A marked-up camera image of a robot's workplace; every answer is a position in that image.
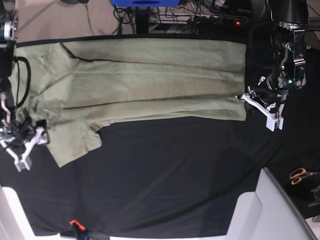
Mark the power strip with red light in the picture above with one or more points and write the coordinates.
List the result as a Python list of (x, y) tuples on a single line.
[(228, 21)]

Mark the orange blue front clamp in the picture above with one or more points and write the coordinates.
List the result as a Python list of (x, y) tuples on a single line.
[(80, 232)]

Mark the white table frame left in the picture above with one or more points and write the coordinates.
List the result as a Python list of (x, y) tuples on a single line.
[(14, 224)]

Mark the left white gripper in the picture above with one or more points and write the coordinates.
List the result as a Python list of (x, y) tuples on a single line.
[(268, 99)]

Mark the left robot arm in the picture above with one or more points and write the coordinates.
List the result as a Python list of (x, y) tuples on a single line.
[(289, 69)]

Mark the black monitor stand pole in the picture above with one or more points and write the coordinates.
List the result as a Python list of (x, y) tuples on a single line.
[(142, 16)]

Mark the orange handled scissors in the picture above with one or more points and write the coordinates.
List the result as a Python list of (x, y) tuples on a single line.
[(300, 174)]

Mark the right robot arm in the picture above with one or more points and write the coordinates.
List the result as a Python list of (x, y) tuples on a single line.
[(8, 60)]

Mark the white table frame right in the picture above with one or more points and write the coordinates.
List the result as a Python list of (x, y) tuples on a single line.
[(267, 214)]

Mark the blue plastic box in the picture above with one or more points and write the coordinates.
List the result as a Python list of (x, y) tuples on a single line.
[(145, 3)]

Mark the olive green T-shirt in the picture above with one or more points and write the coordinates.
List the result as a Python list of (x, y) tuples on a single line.
[(80, 87)]

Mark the black table cloth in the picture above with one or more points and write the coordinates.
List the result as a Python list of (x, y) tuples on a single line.
[(173, 177)]

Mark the white table frame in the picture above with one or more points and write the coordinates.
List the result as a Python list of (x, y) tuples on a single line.
[(14, 224), (267, 214)]

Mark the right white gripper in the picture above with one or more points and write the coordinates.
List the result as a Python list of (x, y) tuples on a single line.
[(19, 141)]

